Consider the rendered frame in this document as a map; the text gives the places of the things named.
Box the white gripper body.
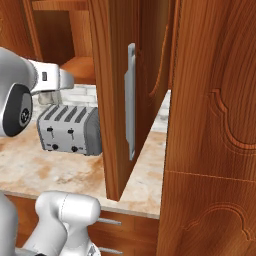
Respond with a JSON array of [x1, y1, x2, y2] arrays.
[[57, 66, 75, 91]]

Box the plain wooden cabinet door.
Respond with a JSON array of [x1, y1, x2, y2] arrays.
[[0, 0, 44, 62]]

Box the silver four-slot toaster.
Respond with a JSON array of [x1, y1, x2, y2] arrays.
[[36, 104, 103, 157]]

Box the tall wooden cupboard door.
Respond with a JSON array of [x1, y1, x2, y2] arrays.
[[165, 0, 256, 184]]

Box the wooden base drawer unit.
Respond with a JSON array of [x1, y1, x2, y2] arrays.
[[5, 194, 161, 256]]

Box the carved wooden cupboard door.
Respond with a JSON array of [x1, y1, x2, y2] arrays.
[[156, 170, 256, 256]]

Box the open wooden wall cabinet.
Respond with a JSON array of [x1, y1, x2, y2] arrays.
[[31, 0, 98, 86]]

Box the wooden cabinet door with handle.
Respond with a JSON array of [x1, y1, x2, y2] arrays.
[[87, 0, 178, 202]]

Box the grey cabinet door handle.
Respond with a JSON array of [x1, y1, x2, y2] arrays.
[[123, 42, 137, 162]]

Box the silver drawer handle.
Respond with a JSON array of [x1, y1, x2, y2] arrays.
[[97, 217, 123, 227], [97, 246, 125, 256]]

